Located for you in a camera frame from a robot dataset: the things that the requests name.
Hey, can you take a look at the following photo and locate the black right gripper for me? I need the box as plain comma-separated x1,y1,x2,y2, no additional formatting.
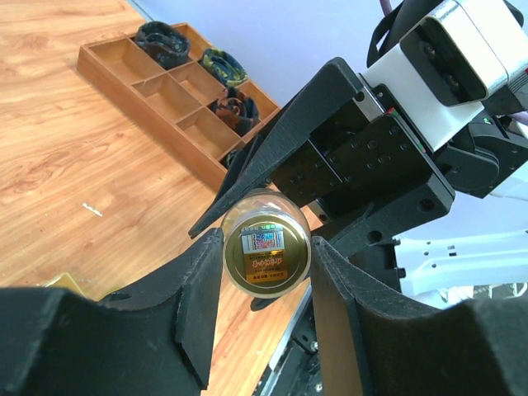
188,57,454,257

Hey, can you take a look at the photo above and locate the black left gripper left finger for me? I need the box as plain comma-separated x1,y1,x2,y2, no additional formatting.
1,229,224,395

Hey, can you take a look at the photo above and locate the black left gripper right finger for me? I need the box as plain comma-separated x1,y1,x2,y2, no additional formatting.
311,237,527,395

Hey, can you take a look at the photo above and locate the yellow translucent pill organizer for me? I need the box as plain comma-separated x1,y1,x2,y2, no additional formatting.
42,272,89,298

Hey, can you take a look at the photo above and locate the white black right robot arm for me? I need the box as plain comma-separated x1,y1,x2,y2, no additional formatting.
190,58,527,309

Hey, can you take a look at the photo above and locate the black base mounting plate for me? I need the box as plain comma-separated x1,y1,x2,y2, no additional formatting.
252,287,323,396

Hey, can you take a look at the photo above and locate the black orange rolled tie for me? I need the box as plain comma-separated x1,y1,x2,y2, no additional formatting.
209,87,259,137

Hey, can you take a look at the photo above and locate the dark patterned rolled tie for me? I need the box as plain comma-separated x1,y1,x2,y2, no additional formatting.
220,149,239,169

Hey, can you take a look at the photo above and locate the blue yellow rolled tie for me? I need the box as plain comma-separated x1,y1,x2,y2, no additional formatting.
199,48,248,87

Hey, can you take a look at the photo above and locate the brown wooden compartment tray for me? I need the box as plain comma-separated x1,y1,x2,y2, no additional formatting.
77,23,280,191

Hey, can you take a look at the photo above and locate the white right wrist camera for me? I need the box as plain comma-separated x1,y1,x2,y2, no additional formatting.
362,1,527,150

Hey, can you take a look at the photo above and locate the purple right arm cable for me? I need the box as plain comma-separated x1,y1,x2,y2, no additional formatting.
377,0,399,20

